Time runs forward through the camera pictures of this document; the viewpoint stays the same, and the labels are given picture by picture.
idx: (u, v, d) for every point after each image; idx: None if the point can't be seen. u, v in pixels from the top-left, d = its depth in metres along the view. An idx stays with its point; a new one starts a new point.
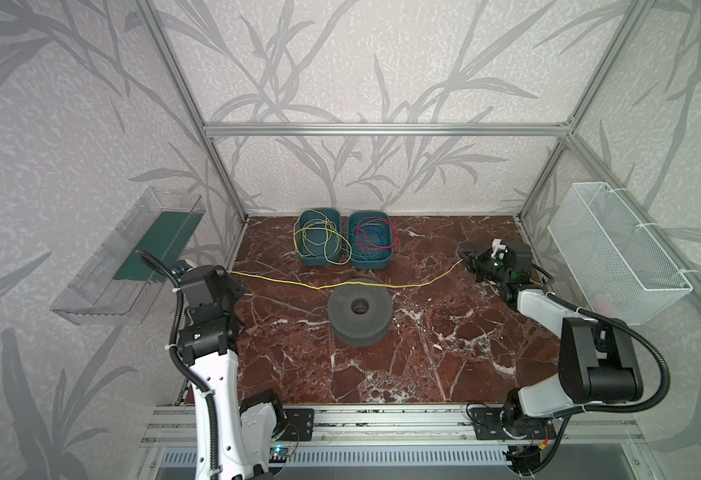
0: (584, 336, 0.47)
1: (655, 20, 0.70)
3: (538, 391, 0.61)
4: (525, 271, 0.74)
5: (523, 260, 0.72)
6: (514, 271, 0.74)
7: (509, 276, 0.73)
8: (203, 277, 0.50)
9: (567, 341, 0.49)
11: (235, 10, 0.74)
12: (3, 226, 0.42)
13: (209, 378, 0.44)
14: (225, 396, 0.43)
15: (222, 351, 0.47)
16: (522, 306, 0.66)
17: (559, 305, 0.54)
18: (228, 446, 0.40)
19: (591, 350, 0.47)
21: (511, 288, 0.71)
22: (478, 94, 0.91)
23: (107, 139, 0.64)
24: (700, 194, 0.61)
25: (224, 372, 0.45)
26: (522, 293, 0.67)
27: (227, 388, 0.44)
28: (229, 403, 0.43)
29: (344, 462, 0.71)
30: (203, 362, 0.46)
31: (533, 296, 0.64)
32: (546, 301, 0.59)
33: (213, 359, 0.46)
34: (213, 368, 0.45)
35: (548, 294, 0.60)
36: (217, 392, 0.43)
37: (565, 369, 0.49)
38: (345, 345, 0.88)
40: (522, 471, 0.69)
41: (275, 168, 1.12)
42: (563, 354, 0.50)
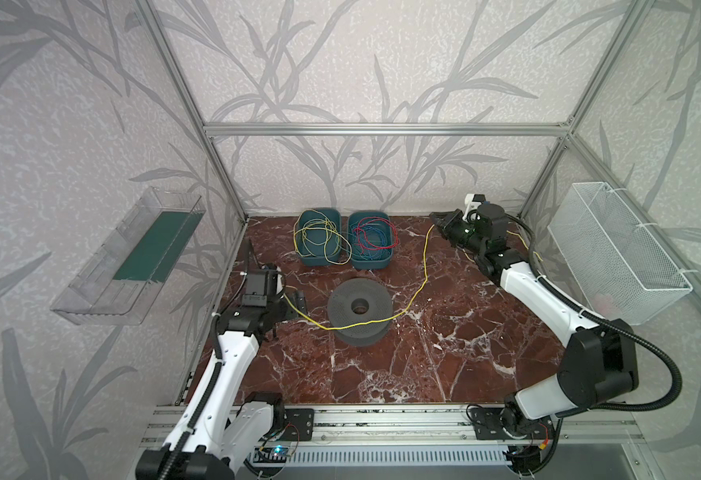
0: (596, 352, 0.45)
1: (655, 19, 0.70)
3: (537, 396, 0.61)
4: (502, 238, 0.67)
5: (498, 227, 0.64)
6: (491, 239, 0.66)
7: (486, 247, 0.66)
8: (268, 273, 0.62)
9: (575, 353, 0.46)
11: (235, 10, 0.74)
12: (3, 227, 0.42)
13: (227, 350, 0.49)
14: (232, 371, 0.47)
15: (248, 333, 0.51)
16: (508, 289, 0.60)
17: (557, 300, 0.51)
18: (209, 416, 0.42)
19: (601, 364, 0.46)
21: (491, 260, 0.64)
22: (478, 94, 0.91)
23: (107, 139, 0.64)
24: (700, 194, 0.61)
25: (240, 352, 0.49)
26: (509, 273, 0.61)
27: (236, 365, 0.48)
28: (230, 380, 0.46)
29: (344, 462, 0.71)
30: (229, 336, 0.51)
31: (523, 280, 0.58)
32: (539, 290, 0.54)
33: (237, 336, 0.51)
34: (234, 344, 0.50)
35: (540, 280, 0.55)
36: (226, 364, 0.47)
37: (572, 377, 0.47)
38: (345, 345, 0.88)
40: (522, 471, 0.69)
41: (275, 169, 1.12)
42: (567, 361, 0.48)
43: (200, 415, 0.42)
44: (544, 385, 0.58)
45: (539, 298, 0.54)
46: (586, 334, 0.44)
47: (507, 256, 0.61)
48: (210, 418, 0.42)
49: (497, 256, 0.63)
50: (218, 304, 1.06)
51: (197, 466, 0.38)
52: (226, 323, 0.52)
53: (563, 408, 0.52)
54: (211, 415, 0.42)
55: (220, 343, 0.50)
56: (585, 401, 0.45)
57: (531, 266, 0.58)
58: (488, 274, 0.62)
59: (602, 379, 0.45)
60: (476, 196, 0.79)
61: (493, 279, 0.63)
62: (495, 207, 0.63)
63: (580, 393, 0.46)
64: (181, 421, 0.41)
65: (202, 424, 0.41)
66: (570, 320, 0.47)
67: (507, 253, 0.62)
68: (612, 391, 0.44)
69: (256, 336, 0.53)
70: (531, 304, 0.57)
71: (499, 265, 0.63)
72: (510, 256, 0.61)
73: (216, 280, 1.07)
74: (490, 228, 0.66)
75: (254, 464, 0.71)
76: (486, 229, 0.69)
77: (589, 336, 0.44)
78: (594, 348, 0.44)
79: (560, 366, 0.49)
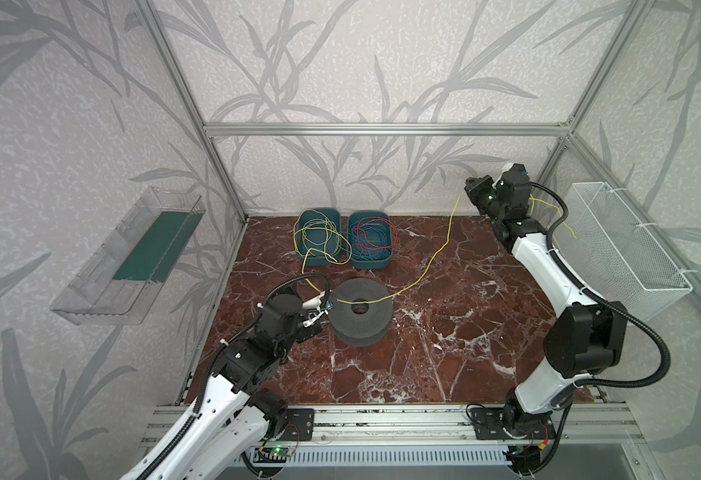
0: (585, 326, 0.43)
1: (655, 19, 0.70)
3: (533, 383, 0.62)
4: (522, 206, 0.66)
5: (520, 194, 0.63)
6: (511, 206, 0.66)
7: (505, 213, 0.65)
8: (282, 314, 0.54)
9: (564, 325, 0.48)
11: (235, 10, 0.74)
12: (3, 227, 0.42)
13: (207, 401, 0.46)
14: (201, 429, 0.45)
15: (236, 388, 0.48)
16: (517, 257, 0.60)
17: (562, 274, 0.52)
18: (159, 476, 0.41)
19: (586, 337, 0.49)
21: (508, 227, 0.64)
22: (478, 94, 0.91)
23: (107, 139, 0.64)
24: (700, 194, 0.61)
25: (218, 411, 0.47)
26: (522, 242, 0.61)
27: (206, 425, 0.46)
28: (198, 438, 0.45)
29: (344, 462, 0.71)
30: (218, 382, 0.48)
31: (534, 250, 0.58)
32: (546, 263, 0.55)
33: (226, 387, 0.47)
34: (218, 395, 0.47)
35: (551, 253, 0.55)
36: (199, 419, 0.45)
37: (557, 344, 0.50)
38: (345, 345, 0.88)
40: (522, 471, 0.69)
41: (275, 169, 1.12)
42: (556, 331, 0.50)
43: (154, 470, 0.41)
44: (538, 371, 0.60)
45: (544, 269, 0.55)
46: (579, 307, 0.46)
47: (525, 224, 0.61)
48: (159, 478, 0.41)
49: (515, 223, 0.62)
50: (218, 304, 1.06)
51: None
52: (223, 365, 0.49)
53: (554, 392, 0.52)
54: (162, 475, 0.41)
55: (205, 389, 0.47)
56: (563, 368, 0.51)
57: (547, 238, 0.58)
58: (502, 240, 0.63)
59: (585, 351, 0.49)
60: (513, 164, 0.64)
61: (507, 246, 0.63)
62: (521, 174, 0.62)
63: (561, 361, 0.50)
64: (138, 466, 0.41)
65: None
66: (569, 294, 0.49)
67: (526, 221, 0.62)
68: (593, 363, 0.51)
69: (250, 388, 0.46)
70: (536, 274, 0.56)
71: (515, 233, 0.62)
72: (528, 225, 0.61)
73: (216, 279, 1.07)
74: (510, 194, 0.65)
75: (254, 464, 0.71)
76: (508, 195, 0.66)
77: (582, 310, 0.46)
78: (583, 322, 0.47)
79: (550, 334, 0.52)
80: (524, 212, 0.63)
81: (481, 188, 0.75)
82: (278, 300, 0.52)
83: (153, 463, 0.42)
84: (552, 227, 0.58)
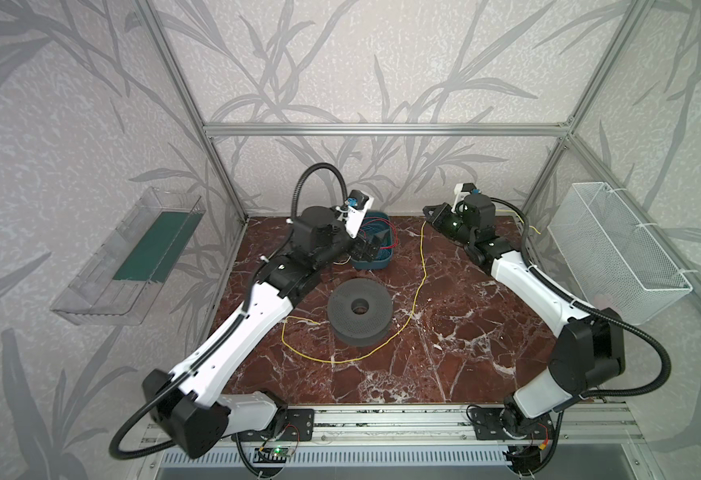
0: (588, 343, 0.46)
1: (655, 19, 0.70)
3: (534, 393, 0.62)
4: (490, 227, 0.66)
5: (486, 215, 0.63)
6: (480, 228, 0.65)
7: (475, 236, 0.65)
8: (313, 229, 0.50)
9: (566, 344, 0.47)
11: (235, 10, 0.74)
12: (3, 227, 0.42)
13: (254, 303, 0.46)
14: (250, 327, 0.45)
15: (282, 294, 0.47)
16: (499, 278, 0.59)
17: (549, 291, 0.51)
18: (212, 366, 0.41)
19: (591, 353, 0.46)
21: (482, 249, 0.63)
22: (478, 94, 0.91)
23: (107, 139, 0.64)
24: (700, 194, 0.61)
25: (266, 309, 0.46)
26: (500, 262, 0.60)
27: (255, 321, 0.45)
28: (246, 334, 0.45)
29: (344, 463, 0.71)
30: (262, 290, 0.47)
31: (515, 273, 0.58)
32: (531, 284, 0.54)
33: (271, 292, 0.47)
34: (264, 300, 0.46)
35: (531, 271, 0.55)
36: (248, 318, 0.45)
37: (561, 363, 0.49)
38: (345, 345, 0.88)
40: (522, 471, 0.69)
41: (275, 169, 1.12)
42: (557, 350, 0.49)
43: (207, 359, 0.41)
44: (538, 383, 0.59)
45: (532, 290, 0.54)
46: (579, 323, 0.45)
47: (497, 245, 0.61)
48: (212, 367, 0.41)
49: (487, 246, 0.62)
50: (219, 304, 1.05)
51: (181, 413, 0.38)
52: (267, 274, 0.49)
53: (559, 402, 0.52)
54: (215, 365, 0.41)
55: (251, 293, 0.47)
56: (572, 386, 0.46)
57: (523, 255, 0.58)
58: (478, 263, 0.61)
59: (593, 367, 0.47)
60: (465, 185, 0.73)
61: (484, 268, 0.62)
62: (480, 195, 0.63)
63: (570, 381, 0.48)
64: (190, 357, 0.41)
65: (205, 368, 0.41)
66: (561, 311, 0.48)
67: (497, 242, 0.62)
68: (600, 376, 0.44)
69: (292, 299, 0.51)
70: (522, 293, 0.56)
71: (490, 255, 0.62)
72: (500, 244, 0.61)
73: (216, 280, 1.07)
74: (478, 217, 0.66)
75: (254, 464, 0.71)
76: (473, 218, 0.69)
77: (581, 327, 0.45)
78: (586, 339, 0.45)
79: (551, 352, 0.50)
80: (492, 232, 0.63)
81: (443, 215, 0.76)
82: (308, 217, 0.48)
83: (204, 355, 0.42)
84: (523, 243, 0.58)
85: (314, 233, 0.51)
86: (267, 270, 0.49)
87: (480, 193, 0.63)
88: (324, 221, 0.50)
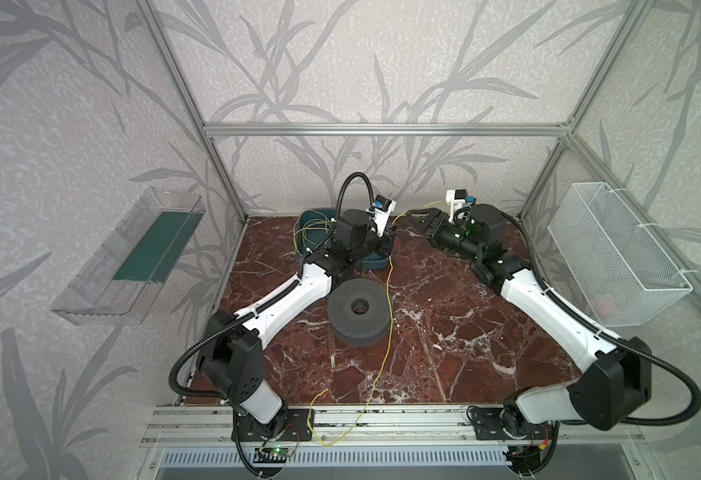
0: (618, 380, 0.43)
1: (655, 19, 0.70)
3: (542, 408, 0.61)
4: (498, 243, 0.62)
5: (495, 232, 0.58)
6: (487, 245, 0.60)
7: (483, 251, 0.62)
8: (353, 227, 0.61)
9: (593, 380, 0.44)
11: (235, 10, 0.74)
12: (2, 227, 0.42)
13: (307, 277, 0.54)
14: (301, 292, 0.53)
15: (328, 273, 0.57)
16: (512, 298, 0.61)
17: (572, 321, 0.47)
18: (271, 314, 0.47)
19: (622, 389, 0.44)
21: (491, 267, 0.58)
22: (478, 94, 0.91)
23: (107, 139, 0.64)
24: (700, 194, 0.61)
25: (315, 280, 0.55)
26: (510, 282, 0.56)
27: (307, 288, 0.54)
28: (298, 298, 0.53)
29: (344, 463, 0.71)
30: (312, 269, 0.56)
31: (531, 296, 0.53)
32: (549, 309, 0.50)
33: (318, 272, 0.56)
34: (315, 275, 0.55)
35: (547, 293, 0.51)
36: (301, 284, 0.53)
37: (585, 398, 0.46)
38: (345, 345, 0.88)
40: (522, 471, 0.69)
41: (275, 169, 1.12)
42: (582, 385, 0.46)
43: (266, 309, 0.47)
44: (546, 398, 0.58)
45: (551, 315, 0.50)
46: (606, 359, 0.42)
47: (507, 262, 0.57)
48: (271, 314, 0.47)
49: (495, 264, 0.58)
50: (218, 304, 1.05)
51: (244, 341, 0.43)
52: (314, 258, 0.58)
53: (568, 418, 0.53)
54: (273, 313, 0.48)
55: (304, 269, 0.55)
56: (599, 423, 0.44)
57: (537, 278, 0.53)
58: (488, 281, 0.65)
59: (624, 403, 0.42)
60: (458, 191, 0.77)
61: (493, 286, 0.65)
62: (495, 211, 0.56)
63: (598, 417, 0.45)
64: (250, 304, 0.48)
65: (264, 315, 0.46)
66: (587, 342, 0.44)
67: (505, 259, 0.57)
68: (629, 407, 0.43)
69: (332, 282, 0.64)
70: (540, 318, 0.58)
71: (499, 272, 0.58)
72: (509, 262, 0.57)
73: (216, 280, 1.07)
74: (487, 231, 0.59)
75: (253, 464, 0.71)
76: (482, 233, 0.61)
77: (610, 363, 0.41)
78: (615, 377, 0.42)
79: (573, 386, 0.48)
80: (501, 248, 0.60)
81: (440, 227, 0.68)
82: (348, 217, 0.58)
83: (263, 305, 0.48)
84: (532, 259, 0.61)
85: (352, 231, 0.62)
86: (314, 257, 0.58)
87: (491, 208, 0.57)
88: (362, 221, 0.61)
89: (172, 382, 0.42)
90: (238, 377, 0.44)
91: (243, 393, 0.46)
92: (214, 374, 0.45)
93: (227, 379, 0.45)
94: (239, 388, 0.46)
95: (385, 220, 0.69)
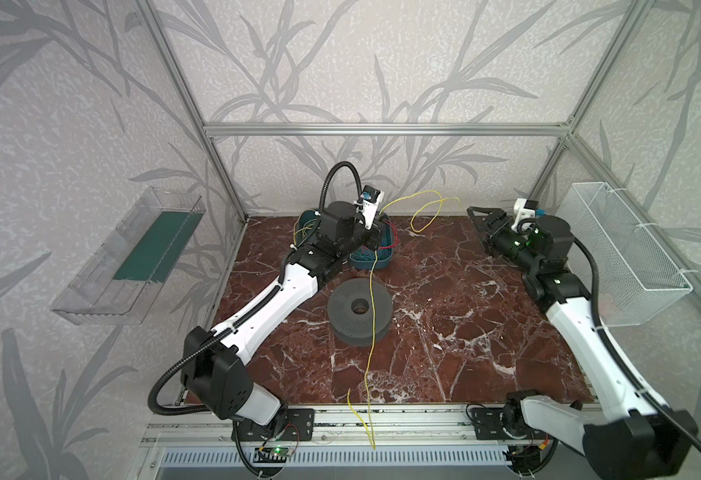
0: (643, 445, 0.42)
1: (656, 19, 0.70)
3: (549, 422, 0.58)
4: (560, 259, 0.57)
5: (559, 247, 0.54)
6: (547, 259, 0.57)
7: (537, 267, 0.56)
8: (338, 221, 0.56)
9: (615, 432, 0.40)
11: (235, 10, 0.74)
12: (3, 227, 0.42)
13: (289, 279, 0.51)
14: (282, 298, 0.49)
15: (312, 274, 0.53)
16: (554, 322, 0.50)
17: (614, 367, 0.43)
18: (251, 327, 0.45)
19: (643, 455, 0.41)
21: (544, 283, 0.54)
22: (478, 94, 0.91)
23: (107, 139, 0.64)
24: (700, 194, 0.61)
25: (298, 284, 0.51)
26: (562, 306, 0.51)
27: (289, 293, 0.50)
28: (280, 304, 0.49)
29: (344, 462, 0.71)
30: (294, 269, 0.52)
31: (576, 326, 0.49)
32: (594, 346, 0.46)
33: (301, 273, 0.52)
34: (297, 278, 0.51)
35: (599, 329, 0.47)
36: (282, 290, 0.49)
37: (599, 442, 0.43)
38: (345, 345, 0.88)
40: (522, 471, 0.69)
41: (275, 169, 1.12)
42: (602, 429, 0.42)
43: (245, 322, 0.45)
44: (555, 411, 0.56)
45: (593, 353, 0.46)
46: (638, 419, 0.38)
47: (564, 283, 0.53)
48: (252, 327, 0.45)
49: (551, 281, 0.53)
50: (218, 304, 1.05)
51: (223, 360, 0.41)
52: (297, 257, 0.54)
53: (569, 438, 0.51)
54: (253, 326, 0.45)
55: (286, 271, 0.52)
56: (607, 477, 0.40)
57: (593, 308, 0.50)
58: (536, 299, 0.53)
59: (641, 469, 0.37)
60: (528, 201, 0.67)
61: (540, 305, 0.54)
62: (558, 221, 0.53)
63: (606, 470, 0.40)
64: (229, 317, 0.45)
65: (244, 329, 0.44)
66: (623, 395, 0.41)
67: (565, 279, 0.53)
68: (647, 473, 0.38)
69: (318, 281, 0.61)
70: (577, 350, 0.49)
71: (553, 293, 0.52)
72: (568, 284, 0.53)
73: (216, 280, 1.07)
74: (548, 245, 0.55)
75: (253, 464, 0.71)
76: (541, 245, 0.57)
77: (640, 425, 0.38)
78: (641, 440, 0.42)
79: (591, 429, 0.44)
80: (561, 264, 0.59)
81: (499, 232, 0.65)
82: (333, 211, 0.54)
83: (242, 317, 0.45)
84: (595, 286, 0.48)
85: (338, 225, 0.57)
86: (296, 255, 0.55)
87: (558, 217, 0.54)
88: (347, 213, 0.56)
89: (151, 403, 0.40)
90: (221, 395, 0.43)
91: (229, 408, 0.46)
92: (200, 391, 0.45)
93: (212, 397, 0.45)
94: (225, 404, 0.44)
95: (374, 212, 0.65)
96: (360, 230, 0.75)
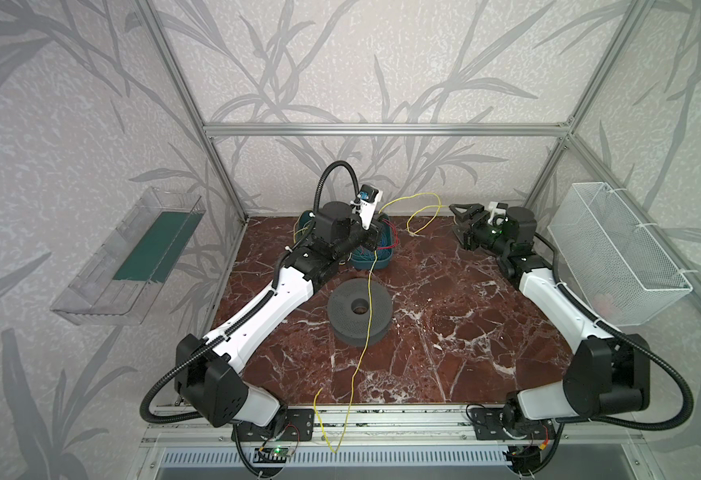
0: (604, 362, 0.44)
1: (655, 19, 0.70)
3: (539, 398, 0.60)
4: (528, 243, 0.66)
5: (526, 231, 0.64)
6: (516, 243, 0.66)
7: (510, 249, 0.65)
8: (333, 222, 0.54)
9: (581, 360, 0.45)
11: (235, 10, 0.74)
12: (3, 227, 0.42)
13: (283, 283, 0.50)
14: (276, 304, 0.48)
15: (307, 277, 0.52)
16: (527, 293, 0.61)
17: (573, 307, 0.50)
18: (244, 334, 0.44)
19: (608, 374, 0.45)
21: (514, 263, 0.64)
22: (478, 94, 0.91)
23: (107, 139, 0.64)
24: (700, 194, 0.61)
25: (292, 288, 0.50)
26: (529, 277, 0.60)
27: (282, 298, 0.49)
28: (274, 310, 0.48)
29: (344, 463, 0.71)
30: (288, 272, 0.51)
31: (542, 286, 0.57)
32: (556, 298, 0.53)
33: (297, 276, 0.51)
34: (291, 281, 0.50)
35: (558, 286, 0.54)
36: (276, 295, 0.48)
37: (574, 382, 0.47)
38: (345, 345, 0.88)
40: (522, 471, 0.69)
41: (275, 169, 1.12)
42: (573, 367, 0.47)
43: (238, 329, 0.44)
44: (547, 390, 0.57)
45: (555, 303, 0.53)
46: (597, 342, 0.44)
47: (530, 260, 0.61)
48: (244, 335, 0.44)
49: (520, 260, 0.62)
50: (218, 304, 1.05)
51: (215, 369, 0.40)
52: (292, 260, 0.53)
53: (563, 414, 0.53)
54: (246, 334, 0.44)
55: (280, 275, 0.51)
56: (588, 412, 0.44)
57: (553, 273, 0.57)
58: (508, 276, 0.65)
59: (612, 393, 0.45)
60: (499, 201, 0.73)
61: (513, 282, 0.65)
62: (526, 211, 0.62)
63: (584, 403, 0.45)
64: (222, 324, 0.44)
65: (236, 336, 0.43)
66: (583, 328, 0.46)
67: (531, 258, 0.61)
68: (620, 405, 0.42)
69: (314, 283, 0.55)
70: (547, 309, 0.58)
71: (520, 269, 0.62)
72: (533, 262, 0.60)
73: (216, 280, 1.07)
74: (517, 229, 0.64)
75: (253, 464, 0.71)
76: (512, 232, 0.68)
77: (600, 345, 0.44)
78: (602, 358, 0.44)
79: (567, 374, 0.48)
80: (529, 249, 0.64)
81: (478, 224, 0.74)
82: (328, 212, 0.52)
83: (235, 324, 0.45)
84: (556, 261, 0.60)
85: (333, 226, 0.55)
86: (291, 257, 0.54)
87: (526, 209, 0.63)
88: (342, 214, 0.54)
89: (144, 404, 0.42)
90: (214, 404, 0.43)
91: (224, 414, 0.45)
92: (193, 396, 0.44)
93: (206, 404, 0.44)
94: (219, 412, 0.44)
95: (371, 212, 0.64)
96: (358, 230, 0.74)
